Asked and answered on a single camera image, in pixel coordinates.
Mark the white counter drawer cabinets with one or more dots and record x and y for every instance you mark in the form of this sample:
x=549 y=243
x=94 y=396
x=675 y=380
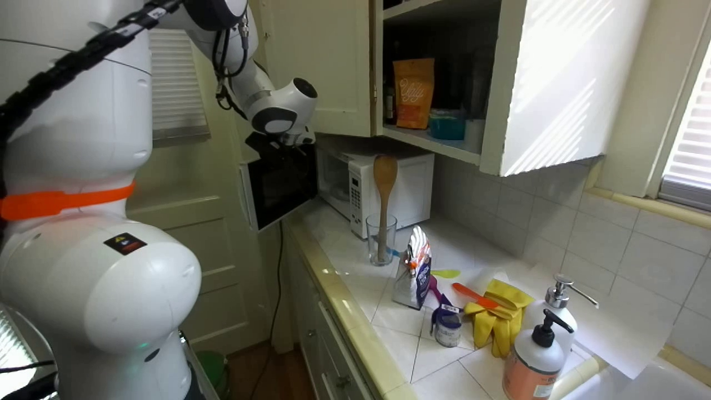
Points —
x=326 y=357

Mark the closed white cabinet door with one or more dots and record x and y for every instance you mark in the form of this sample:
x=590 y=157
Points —
x=335 y=75

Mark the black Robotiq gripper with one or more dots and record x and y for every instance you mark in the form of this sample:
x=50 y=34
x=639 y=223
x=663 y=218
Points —
x=299 y=138

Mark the chrome pump dispenser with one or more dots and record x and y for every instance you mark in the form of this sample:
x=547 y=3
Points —
x=556 y=295

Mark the green plastic spoon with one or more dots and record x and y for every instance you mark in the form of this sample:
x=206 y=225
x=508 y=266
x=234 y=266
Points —
x=448 y=274

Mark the white microwave oven body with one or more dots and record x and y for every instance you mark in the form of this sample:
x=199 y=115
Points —
x=404 y=193

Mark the orange box in cabinet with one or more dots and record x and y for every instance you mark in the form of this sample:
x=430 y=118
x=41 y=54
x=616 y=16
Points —
x=415 y=92

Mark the open white cabinet door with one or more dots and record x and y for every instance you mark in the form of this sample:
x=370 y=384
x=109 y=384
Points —
x=563 y=82

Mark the white appliance lid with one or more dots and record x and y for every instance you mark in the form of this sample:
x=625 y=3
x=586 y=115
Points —
x=280 y=185

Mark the clear drinking glass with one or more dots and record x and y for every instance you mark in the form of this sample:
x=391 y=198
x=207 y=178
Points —
x=391 y=246

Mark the green bin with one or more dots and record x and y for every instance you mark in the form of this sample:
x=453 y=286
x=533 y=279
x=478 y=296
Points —
x=214 y=374

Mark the orange soap pump bottle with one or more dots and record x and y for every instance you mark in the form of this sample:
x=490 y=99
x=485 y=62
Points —
x=533 y=366

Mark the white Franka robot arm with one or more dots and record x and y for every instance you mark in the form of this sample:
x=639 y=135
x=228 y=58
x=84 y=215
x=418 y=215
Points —
x=89 y=296

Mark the blue plastic utensil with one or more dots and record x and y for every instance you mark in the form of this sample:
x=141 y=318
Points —
x=396 y=252

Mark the white slatted window blind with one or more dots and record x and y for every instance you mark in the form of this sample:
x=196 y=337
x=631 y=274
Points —
x=178 y=89
x=691 y=140

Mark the small lidded jar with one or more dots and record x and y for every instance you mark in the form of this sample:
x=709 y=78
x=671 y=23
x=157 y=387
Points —
x=448 y=328

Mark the white panelled door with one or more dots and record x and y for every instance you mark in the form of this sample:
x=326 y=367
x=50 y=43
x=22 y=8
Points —
x=224 y=259

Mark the wall cabinet with shelves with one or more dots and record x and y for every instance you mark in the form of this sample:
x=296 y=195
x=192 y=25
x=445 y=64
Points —
x=445 y=145

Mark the cream roll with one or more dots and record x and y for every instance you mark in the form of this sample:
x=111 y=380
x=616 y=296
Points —
x=578 y=378

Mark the white paper sheet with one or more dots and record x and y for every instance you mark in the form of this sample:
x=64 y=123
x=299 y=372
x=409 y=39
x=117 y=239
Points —
x=623 y=335

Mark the yellow rubber glove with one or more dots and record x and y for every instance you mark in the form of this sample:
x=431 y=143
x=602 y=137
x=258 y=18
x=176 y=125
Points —
x=511 y=325
x=480 y=325

